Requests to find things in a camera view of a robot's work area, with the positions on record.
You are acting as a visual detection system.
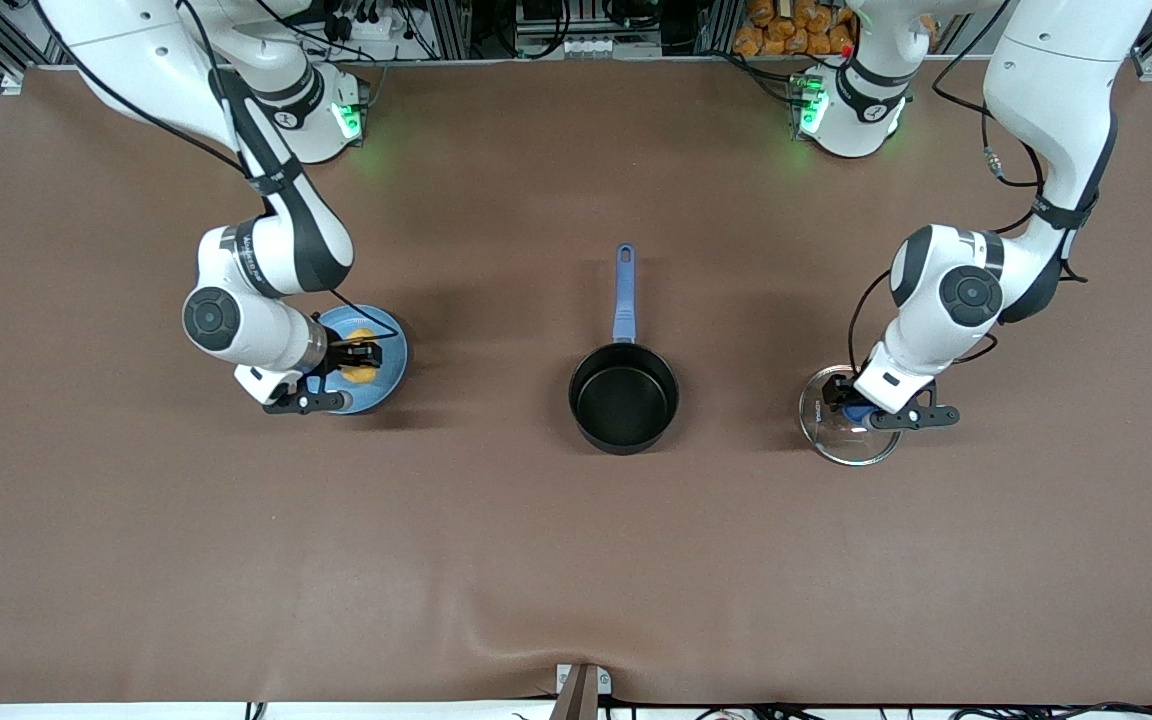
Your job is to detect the yellow potato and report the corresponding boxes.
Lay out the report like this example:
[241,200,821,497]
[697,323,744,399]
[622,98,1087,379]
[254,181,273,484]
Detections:
[339,328,379,387]

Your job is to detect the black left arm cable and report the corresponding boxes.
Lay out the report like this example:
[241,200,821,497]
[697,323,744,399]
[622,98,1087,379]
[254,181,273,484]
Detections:
[848,0,1102,377]

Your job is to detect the blue plate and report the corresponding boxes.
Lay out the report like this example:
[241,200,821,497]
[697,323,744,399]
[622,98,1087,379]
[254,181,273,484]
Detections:
[311,304,409,416]

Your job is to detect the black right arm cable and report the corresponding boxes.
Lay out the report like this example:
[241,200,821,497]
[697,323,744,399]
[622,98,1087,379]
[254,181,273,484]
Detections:
[36,0,402,346]

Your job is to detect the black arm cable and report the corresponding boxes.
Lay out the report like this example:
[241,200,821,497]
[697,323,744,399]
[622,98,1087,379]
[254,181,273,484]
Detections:
[36,0,402,346]
[848,0,1102,377]

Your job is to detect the brown table mat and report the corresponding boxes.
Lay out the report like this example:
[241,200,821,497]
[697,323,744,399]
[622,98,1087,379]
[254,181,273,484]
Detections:
[0,58,1152,707]

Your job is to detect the glass lid with blue knob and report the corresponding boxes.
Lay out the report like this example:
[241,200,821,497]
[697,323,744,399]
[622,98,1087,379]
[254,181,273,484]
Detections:
[798,364,905,467]

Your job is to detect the metal table clamp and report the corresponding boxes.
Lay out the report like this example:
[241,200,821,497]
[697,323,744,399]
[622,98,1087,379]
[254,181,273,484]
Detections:
[554,662,613,720]

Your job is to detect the pile of orange bread rolls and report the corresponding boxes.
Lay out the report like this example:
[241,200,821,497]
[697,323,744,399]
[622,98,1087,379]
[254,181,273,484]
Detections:
[733,0,855,58]

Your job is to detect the black pot with blue handle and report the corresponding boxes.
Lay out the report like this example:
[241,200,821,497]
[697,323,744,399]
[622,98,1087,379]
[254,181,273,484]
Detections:
[568,243,680,456]

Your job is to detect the white power strip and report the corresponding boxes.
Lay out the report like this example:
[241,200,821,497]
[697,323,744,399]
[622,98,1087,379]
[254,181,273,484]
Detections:
[321,0,402,43]

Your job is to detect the grey electronics box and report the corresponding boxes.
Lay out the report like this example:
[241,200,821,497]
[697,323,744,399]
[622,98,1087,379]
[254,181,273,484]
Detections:
[514,0,662,58]

